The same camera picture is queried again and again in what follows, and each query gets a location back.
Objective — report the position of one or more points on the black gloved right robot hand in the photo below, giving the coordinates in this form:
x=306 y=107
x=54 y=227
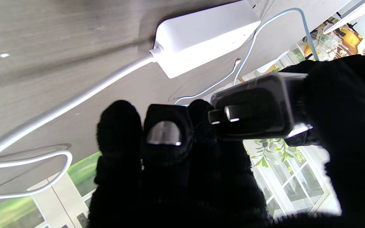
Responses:
x=169 y=190

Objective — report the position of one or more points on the grey charger adapter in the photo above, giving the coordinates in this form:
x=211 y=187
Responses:
x=258 y=107

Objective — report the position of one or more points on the white power strip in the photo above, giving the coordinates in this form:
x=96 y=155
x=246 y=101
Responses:
x=201 y=34

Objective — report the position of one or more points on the tall leafy green plant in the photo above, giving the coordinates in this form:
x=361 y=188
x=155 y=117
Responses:
x=261 y=161

